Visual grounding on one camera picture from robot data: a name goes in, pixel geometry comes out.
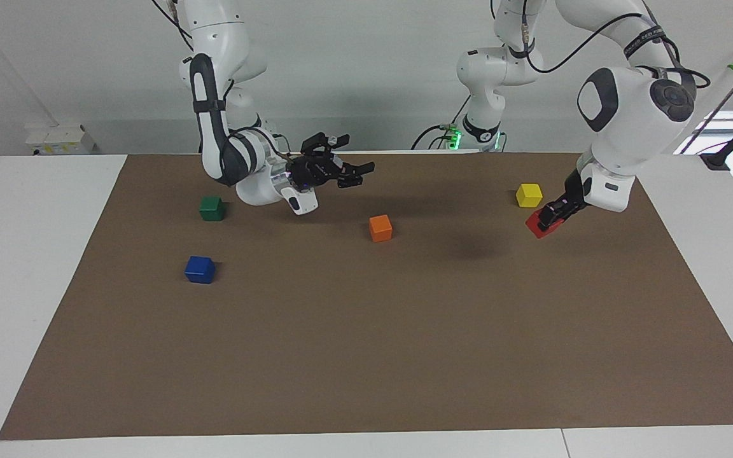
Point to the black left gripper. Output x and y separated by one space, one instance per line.
575 187

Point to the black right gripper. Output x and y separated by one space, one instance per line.
312 170

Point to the red cube block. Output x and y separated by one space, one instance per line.
538 224

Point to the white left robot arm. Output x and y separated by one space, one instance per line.
621 108

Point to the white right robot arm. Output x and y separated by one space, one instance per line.
220 32

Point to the yellow cube block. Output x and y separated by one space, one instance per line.
529 195

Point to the orange cube block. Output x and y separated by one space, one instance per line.
380 228

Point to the green cube block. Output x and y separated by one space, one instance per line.
211 208

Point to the blue cube block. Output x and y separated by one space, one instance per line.
200 270

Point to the brown table mat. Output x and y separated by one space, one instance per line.
366 331

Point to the white power socket boxes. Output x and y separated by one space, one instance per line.
61 140

